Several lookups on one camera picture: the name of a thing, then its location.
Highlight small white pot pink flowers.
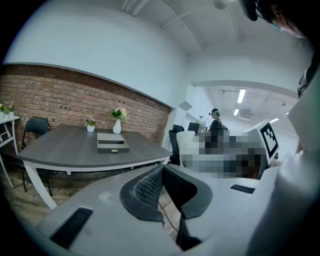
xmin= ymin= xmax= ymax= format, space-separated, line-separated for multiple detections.
xmin=86 ymin=118 xmax=97 ymax=133

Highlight white vase with flowers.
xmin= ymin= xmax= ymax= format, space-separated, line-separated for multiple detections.
xmin=109 ymin=107 xmax=130 ymax=135

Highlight black office chair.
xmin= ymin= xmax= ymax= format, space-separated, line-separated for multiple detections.
xmin=168 ymin=124 xmax=186 ymax=166

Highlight person's face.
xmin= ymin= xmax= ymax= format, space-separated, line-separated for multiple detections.
xmin=271 ymin=1 xmax=309 ymax=39

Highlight white metal rack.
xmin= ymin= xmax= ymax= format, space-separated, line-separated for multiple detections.
xmin=0 ymin=114 xmax=21 ymax=189

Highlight grey storage box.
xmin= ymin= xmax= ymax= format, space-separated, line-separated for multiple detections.
xmin=96 ymin=132 xmax=130 ymax=154

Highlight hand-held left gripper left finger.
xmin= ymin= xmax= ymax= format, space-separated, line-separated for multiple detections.
xmin=119 ymin=164 xmax=165 ymax=224

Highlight grey meeting table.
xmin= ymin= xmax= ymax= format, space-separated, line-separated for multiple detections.
xmin=17 ymin=123 xmax=173 ymax=210

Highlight potted green plant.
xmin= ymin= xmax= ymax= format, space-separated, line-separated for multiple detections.
xmin=3 ymin=104 xmax=16 ymax=119

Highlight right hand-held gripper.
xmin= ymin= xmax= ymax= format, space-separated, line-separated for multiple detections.
xmin=243 ymin=119 xmax=280 ymax=180

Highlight black monitor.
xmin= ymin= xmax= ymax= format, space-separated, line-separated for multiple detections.
xmin=187 ymin=122 xmax=201 ymax=136

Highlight black head-worn camera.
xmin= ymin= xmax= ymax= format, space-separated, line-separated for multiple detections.
xmin=238 ymin=0 xmax=259 ymax=22

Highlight black folding chair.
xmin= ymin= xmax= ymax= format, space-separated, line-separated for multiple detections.
xmin=14 ymin=116 xmax=53 ymax=197

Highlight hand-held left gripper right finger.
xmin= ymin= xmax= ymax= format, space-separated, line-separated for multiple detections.
xmin=163 ymin=163 xmax=214 ymax=219

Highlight white desk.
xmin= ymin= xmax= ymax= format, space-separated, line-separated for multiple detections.
xmin=176 ymin=130 xmax=210 ymax=167

